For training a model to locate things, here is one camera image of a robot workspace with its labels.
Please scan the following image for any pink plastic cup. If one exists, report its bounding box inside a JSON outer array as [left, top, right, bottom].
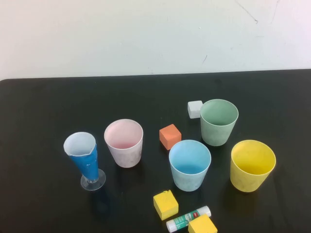
[[104, 118, 144, 168]]

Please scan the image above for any green plastic cup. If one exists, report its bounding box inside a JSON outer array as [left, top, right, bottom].
[[200, 99, 239, 147]]

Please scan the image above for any orange foam cube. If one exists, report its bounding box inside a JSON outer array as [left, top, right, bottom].
[[159, 123, 182, 150]]

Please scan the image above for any white foam cube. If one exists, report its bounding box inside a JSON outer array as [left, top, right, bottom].
[[187, 100, 204, 119]]

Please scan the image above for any light blue plastic cup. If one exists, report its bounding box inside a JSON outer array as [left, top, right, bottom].
[[168, 139, 211, 192]]

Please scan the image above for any blue-wrapped clear plastic goblet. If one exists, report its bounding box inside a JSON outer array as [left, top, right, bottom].
[[63, 132, 107, 191]]

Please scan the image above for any yellow foam cube with notch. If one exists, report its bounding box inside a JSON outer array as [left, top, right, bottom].
[[153, 189, 179, 221]]

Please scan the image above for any white green glue stick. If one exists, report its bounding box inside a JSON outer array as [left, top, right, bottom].
[[166, 205, 212, 232]]

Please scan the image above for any yellow plastic cup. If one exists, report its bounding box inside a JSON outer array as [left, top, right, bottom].
[[230, 139, 276, 193]]

